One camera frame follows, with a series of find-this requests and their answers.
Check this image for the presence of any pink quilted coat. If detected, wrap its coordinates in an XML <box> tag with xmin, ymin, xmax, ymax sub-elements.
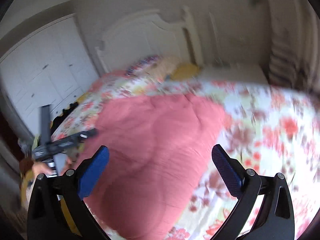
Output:
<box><xmin>79</xmin><ymin>94</ymin><xmax>225</xmax><ymax>239</ymax></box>

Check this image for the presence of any person's left hand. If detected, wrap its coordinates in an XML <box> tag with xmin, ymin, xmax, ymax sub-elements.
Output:
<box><xmin>31</xmin><ymin>155</ymin><xmax>73</xmax><ymax>177</ymax></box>

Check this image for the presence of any floral bed sheet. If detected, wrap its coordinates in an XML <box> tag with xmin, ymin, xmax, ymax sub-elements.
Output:
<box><xmin>52</xmin><ymin>72</ymin><xmax>319</xmax><ymax>237</ymax></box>

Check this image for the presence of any white wardrobe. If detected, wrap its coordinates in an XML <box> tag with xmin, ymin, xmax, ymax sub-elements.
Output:
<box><xmin>1</xmin><ymin>17</ymin><xmax>98</xmax><ymax>135</ymax></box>

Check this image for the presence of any colourful patterned pillow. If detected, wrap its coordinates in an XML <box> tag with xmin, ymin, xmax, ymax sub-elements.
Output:
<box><xmin>125</xmin><ymin>55</ymin><xmax>162</xmax><ymax>76</ymax></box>

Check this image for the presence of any white nightstand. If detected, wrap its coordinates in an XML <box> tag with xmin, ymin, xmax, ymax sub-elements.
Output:
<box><xmin>197</xmin><ymin>63</ymin><xmax>268</xmax><ymax>85</ymax></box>

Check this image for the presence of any cream textured pillow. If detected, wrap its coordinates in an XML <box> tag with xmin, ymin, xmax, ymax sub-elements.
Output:
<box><xmin>143</xmin><ymin>56</ymin><xmax>182</xmax><ymax>82</ymax></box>

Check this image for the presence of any patterned curtain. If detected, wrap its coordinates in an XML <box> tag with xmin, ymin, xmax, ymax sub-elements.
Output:
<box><xmin>268</xmin><ymin>0</ymin><xmax>319</xmax><ymax>93</ymax></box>

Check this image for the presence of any white wooden headboard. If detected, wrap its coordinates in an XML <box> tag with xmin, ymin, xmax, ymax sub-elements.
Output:
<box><xmin>95</xmin><ymin>6</ymin><xmax>204</xmax><ymax>73</ymax></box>

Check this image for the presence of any slim desk lamp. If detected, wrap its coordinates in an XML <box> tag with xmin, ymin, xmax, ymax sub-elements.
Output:
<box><xmin>209</xmin><ymin>12</ymin><xmax>225</xmax><ymax>66</ymax></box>

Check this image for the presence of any yellow pillow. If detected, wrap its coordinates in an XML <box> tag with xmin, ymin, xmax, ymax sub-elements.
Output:
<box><xmin>170</xmin><ymin>63</ymin><xmax>201</xmax><ymax>81</ymax></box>

